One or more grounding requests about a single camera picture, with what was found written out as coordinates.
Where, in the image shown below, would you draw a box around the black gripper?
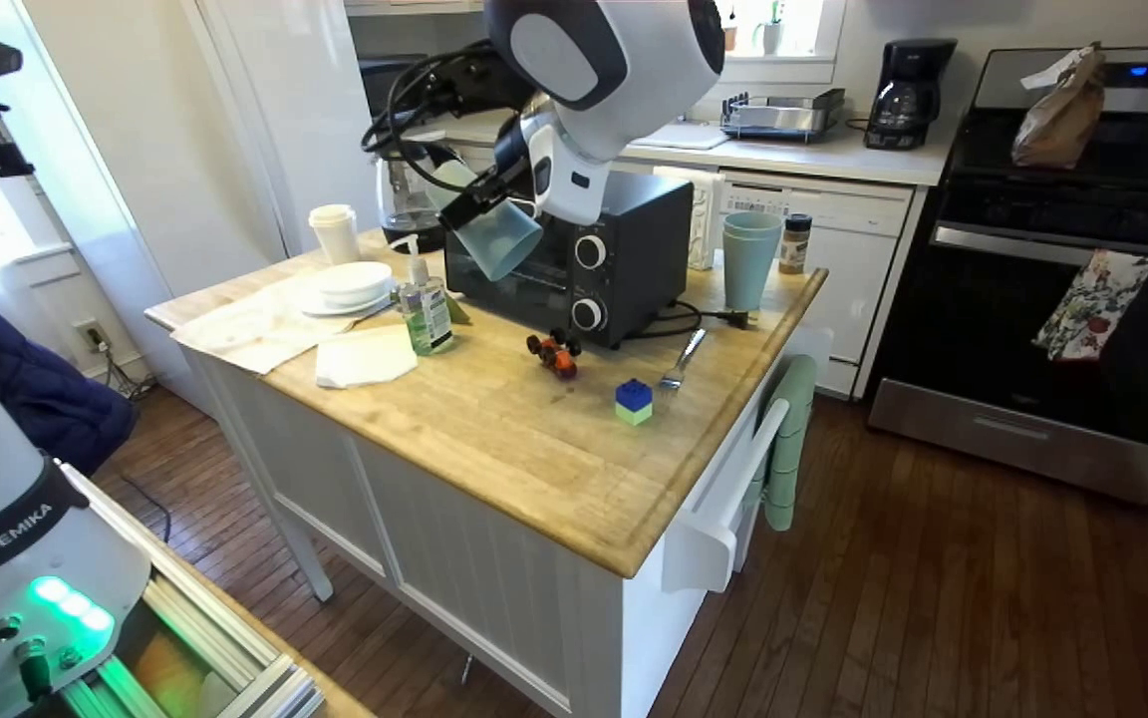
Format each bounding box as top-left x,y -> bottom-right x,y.
433,120 -> 537,230

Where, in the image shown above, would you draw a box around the black toaster oven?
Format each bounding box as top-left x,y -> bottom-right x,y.
438,165 -> 699,355

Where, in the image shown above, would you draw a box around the white lidded paper cup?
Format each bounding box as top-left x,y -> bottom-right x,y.
307,198 -> 367,267

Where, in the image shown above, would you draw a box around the white kitchen sink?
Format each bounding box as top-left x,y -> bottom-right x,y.
624,120 -> 735,153

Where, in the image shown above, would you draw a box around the kitchen window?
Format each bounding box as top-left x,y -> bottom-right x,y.
719,0 -> 850,68

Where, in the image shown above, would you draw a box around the white counter cabinets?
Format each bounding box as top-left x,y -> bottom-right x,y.
608,116 -> 958,402

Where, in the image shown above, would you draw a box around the white wooden kitchen island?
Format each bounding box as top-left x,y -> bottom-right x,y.
142,234 -> 832,718

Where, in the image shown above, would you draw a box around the floral kitchen towel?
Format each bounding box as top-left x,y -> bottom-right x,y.
1027,247 -> 1148,367

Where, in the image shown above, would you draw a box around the green hand soap pump bottle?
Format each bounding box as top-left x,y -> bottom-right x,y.
392,230 -> 464,360

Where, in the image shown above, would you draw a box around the orange black toy car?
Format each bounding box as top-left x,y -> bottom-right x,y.
523,328 -> 586,384

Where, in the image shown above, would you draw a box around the white ceramic plate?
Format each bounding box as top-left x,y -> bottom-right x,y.
292,270 -> 397,322

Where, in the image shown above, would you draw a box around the small white paper napkin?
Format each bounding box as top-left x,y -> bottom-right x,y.
311,318 -> 421,396

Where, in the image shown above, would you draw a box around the blue green sponge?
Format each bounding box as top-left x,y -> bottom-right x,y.
608,374 -> 662,429

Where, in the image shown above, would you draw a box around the silver utensil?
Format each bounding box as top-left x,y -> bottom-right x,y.
654,322 -> 712,398

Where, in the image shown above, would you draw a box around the stack of teal cups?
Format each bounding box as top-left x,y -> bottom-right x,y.
719,207 -> 784,316

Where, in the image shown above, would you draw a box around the large white cloth mat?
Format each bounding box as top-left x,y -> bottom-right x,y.
173,270 -> 380,380

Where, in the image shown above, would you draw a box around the grey dish rack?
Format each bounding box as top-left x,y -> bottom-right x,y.
719,85 -> 850,146

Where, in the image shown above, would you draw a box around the small spice jar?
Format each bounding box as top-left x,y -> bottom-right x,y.
776,211 -> 816,279

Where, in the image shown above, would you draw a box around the white dishwasher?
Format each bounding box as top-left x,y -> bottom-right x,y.
708,173 -> 915,402

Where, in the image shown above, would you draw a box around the green hanging towel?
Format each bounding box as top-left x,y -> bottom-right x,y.
759,352 -> 822,534

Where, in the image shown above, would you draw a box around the white island towel bar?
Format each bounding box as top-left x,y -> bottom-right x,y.
658,396 -> 792,597

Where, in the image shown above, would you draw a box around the black coffee maker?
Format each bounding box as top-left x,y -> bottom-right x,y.
860,36 -> 962,153

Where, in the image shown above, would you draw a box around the dark blue jacket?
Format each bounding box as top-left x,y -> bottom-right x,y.
0,270 -> 141,479

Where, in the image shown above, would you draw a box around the black steel stove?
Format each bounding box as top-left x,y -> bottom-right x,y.
864,45 -> 1148,509

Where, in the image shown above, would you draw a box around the brown paper bag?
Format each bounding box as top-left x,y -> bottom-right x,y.
1007,41 -> 1109,174

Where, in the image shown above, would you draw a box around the black power cord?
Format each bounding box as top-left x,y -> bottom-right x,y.
636,299 -> 752,342

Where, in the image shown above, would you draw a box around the white wall outlet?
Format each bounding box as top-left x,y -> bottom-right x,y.
69,316 -> 113,355

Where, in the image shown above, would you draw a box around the aluminium robot cart frame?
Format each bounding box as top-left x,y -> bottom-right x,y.
60,456 -> 380,718

